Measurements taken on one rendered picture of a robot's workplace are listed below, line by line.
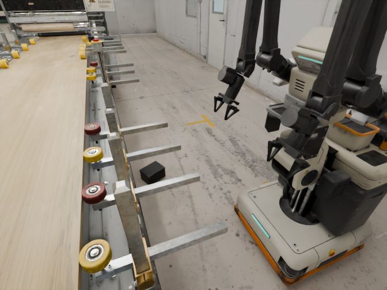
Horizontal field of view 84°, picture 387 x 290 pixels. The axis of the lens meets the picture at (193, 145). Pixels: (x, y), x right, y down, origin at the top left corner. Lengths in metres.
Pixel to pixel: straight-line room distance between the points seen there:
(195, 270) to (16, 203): 1.11
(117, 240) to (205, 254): 0.79
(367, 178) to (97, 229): 1.28
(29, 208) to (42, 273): 0.26
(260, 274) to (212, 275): 0.31
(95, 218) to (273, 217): 1.08
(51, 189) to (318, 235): 1.44
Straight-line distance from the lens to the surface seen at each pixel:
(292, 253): 1.48
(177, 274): 1.63
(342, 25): 0.70
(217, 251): 1.71
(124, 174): 0.77
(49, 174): 1.03
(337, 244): 1.64
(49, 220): 0.85
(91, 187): 0.89
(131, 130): 1.30
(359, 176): 1.35
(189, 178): 0.93
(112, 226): 1.11
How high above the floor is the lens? 1.48
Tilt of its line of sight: 34 degrees down
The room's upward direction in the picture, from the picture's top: straight up
